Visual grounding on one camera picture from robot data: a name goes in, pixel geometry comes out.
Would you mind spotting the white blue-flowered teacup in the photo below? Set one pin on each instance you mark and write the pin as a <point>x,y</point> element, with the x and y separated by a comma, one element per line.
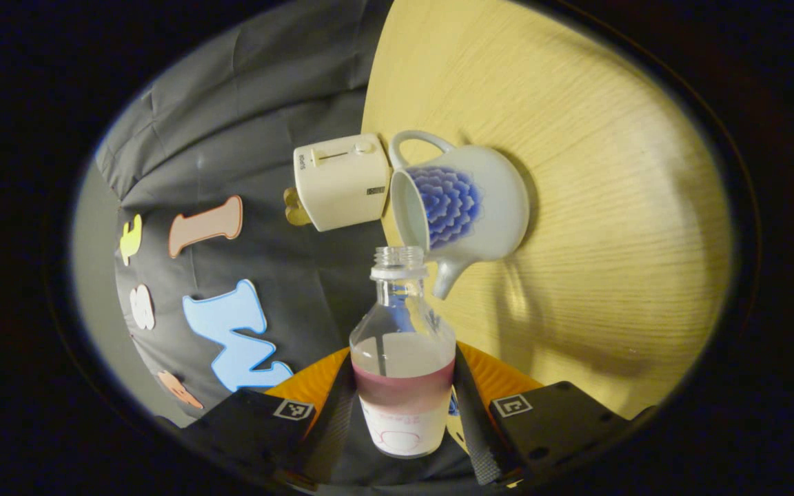
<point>493,207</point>

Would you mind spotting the clear plastic water bottle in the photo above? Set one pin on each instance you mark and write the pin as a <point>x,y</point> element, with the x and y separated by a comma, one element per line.
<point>404,372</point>

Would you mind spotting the white toaster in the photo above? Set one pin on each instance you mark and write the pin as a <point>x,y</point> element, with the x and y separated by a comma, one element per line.
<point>342,182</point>

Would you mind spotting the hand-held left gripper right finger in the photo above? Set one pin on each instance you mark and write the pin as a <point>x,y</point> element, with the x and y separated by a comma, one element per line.
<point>476,427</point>

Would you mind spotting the brown bread slice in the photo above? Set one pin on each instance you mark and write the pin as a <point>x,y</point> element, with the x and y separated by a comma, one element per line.
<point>291,198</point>
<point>299,215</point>

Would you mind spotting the black backdrop cloth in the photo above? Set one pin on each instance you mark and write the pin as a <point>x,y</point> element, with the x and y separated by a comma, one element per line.
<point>266,103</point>

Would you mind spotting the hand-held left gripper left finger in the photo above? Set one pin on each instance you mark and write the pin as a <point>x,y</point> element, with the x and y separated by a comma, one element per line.
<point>335,434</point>

